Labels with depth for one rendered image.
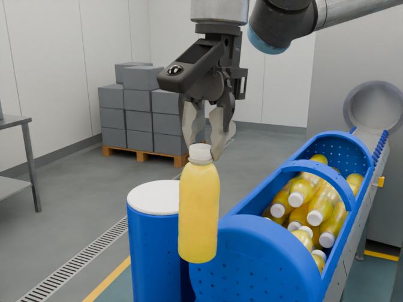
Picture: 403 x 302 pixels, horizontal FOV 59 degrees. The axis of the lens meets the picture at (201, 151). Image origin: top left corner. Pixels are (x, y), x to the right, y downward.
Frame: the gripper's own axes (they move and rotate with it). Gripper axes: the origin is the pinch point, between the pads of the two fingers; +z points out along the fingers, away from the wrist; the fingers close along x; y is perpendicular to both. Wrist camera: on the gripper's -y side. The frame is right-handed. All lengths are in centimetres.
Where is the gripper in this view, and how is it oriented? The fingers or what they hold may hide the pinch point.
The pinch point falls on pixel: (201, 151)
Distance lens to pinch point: 59.3
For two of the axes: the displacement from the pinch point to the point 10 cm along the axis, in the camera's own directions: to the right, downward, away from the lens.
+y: 5.5, -1.8, 8.1
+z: -0.7, 9.6, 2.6
